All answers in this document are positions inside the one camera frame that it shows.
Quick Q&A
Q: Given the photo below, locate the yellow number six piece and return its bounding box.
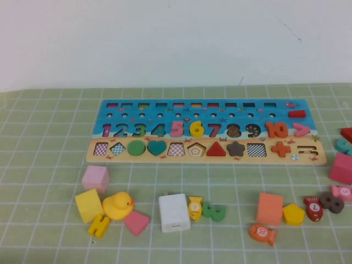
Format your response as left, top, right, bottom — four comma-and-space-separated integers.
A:
189, 120, 205, 139

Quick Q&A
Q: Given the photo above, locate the pink number five piece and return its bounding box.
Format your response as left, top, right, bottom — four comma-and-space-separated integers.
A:
170, 120, 185, 139

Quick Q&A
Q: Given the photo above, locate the blue sea themed puzzle board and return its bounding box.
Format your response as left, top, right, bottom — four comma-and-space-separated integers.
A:
85, 98, 328, 166

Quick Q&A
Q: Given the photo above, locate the teal heart piece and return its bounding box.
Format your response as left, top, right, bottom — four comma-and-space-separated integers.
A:
147, 140, 168, 157

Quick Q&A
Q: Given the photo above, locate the green circle piece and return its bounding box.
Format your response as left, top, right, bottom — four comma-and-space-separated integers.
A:
126, 140, 147, 157

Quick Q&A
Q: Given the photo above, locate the red triangle piece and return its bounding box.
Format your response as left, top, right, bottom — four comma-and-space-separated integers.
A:
206, 141, 228, 157

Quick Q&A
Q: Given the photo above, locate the brown star piece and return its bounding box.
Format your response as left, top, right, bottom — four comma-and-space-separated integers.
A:
226, 140, 246, 157

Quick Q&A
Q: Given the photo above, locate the green number three piece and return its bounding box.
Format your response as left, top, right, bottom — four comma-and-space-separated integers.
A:
201, 201, 227, 223

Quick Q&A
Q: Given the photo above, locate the orange number ten piece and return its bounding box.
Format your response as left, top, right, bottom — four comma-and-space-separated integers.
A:
265, 122, 289, 139

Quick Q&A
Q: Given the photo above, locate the orange plus sign piece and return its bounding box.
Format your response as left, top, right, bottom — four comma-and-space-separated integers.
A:
270, 141, 292, 158

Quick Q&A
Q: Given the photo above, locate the red minus sign piece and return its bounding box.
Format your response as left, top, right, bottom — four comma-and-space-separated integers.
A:
288, 109, 307, 119

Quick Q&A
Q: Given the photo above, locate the yellow H-shaped piece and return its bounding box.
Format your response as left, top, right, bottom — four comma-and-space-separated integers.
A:
87, 214, 111, 239

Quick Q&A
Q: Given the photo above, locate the pink greater-than sign piece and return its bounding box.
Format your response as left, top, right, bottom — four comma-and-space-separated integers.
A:
292, 122, 311, 138

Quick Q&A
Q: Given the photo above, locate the brown number eight piece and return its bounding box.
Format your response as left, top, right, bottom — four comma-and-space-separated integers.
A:
318, 191, 345, 215

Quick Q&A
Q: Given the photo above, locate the teal number piece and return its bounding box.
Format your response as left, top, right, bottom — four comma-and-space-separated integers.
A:
335, 138, 352, 156

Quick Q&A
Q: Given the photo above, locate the red number piece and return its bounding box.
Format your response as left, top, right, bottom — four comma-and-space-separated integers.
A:
340, 127, 352, 144

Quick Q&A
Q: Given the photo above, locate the yellow fish number nine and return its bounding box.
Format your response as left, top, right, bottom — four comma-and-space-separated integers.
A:
188, 196, 204, 222

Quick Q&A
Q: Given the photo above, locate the white power adapter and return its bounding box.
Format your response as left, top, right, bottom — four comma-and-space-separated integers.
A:
158, 193, 191, 234

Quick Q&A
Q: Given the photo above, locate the light pink square block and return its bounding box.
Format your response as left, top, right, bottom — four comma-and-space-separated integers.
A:
81, 165, 111, 195

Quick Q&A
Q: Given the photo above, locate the yellow rubber duck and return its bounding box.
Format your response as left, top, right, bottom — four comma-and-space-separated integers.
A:
102, 191, 136, 221

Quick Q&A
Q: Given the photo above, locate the pink trapezoid block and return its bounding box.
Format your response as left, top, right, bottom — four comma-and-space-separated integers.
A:
123, 210, 151, 238

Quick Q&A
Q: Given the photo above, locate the yellow diamond block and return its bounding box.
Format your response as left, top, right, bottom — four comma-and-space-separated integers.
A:
74, 188, 105, 224

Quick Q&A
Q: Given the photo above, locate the orange rectangle block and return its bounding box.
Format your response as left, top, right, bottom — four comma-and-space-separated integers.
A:
255, 192, 284, 227

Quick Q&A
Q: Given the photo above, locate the orange fish number ten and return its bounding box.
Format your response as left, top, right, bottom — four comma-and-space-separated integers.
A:
249, 223, 278, 248

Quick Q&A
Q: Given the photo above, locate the green grid table mat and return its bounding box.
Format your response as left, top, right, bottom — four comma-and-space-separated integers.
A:
0, 82, 352, 264

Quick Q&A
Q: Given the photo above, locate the yellow pentagon block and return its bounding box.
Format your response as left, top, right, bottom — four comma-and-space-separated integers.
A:
282, 203, 306, 227

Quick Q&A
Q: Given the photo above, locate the red fish number seven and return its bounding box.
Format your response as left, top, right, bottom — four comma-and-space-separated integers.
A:
302, 195, 323, 223

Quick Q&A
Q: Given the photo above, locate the dark pink block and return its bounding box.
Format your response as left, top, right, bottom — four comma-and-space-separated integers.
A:
328, 152, 352, 186

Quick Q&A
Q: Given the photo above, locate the pink fish number five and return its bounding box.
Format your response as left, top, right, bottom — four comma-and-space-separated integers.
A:
329, 184, 352, 204

